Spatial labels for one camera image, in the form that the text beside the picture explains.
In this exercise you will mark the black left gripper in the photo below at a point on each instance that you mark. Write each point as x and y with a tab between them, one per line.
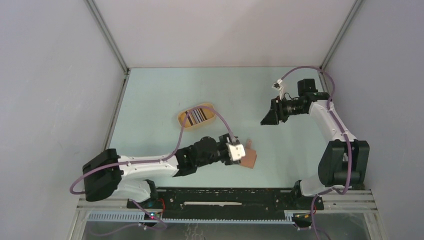
223	139

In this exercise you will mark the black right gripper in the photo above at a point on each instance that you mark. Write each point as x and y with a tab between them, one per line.
275	113

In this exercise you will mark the beige oval card tray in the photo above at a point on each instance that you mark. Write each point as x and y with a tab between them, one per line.
206	106

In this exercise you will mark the pink leather card holder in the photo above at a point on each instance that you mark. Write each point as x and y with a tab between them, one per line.
249	160

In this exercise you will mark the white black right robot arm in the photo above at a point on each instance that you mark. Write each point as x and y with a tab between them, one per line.
345	158

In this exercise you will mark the stack of grey cards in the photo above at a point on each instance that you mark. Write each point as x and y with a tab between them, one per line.
195	116

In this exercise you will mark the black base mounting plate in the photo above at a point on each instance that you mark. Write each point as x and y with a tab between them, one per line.
237	212

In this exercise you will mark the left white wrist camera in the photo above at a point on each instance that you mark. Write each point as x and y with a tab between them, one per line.
235	151

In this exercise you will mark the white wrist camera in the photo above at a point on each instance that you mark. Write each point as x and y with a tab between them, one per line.
281	87
235	151

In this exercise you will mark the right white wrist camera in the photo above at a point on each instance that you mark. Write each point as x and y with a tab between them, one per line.
281	87

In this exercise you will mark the aluminium frame rail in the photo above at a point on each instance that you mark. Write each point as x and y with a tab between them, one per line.
268	199

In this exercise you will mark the white perforated cable duct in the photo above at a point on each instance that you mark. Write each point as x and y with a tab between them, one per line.
140	217

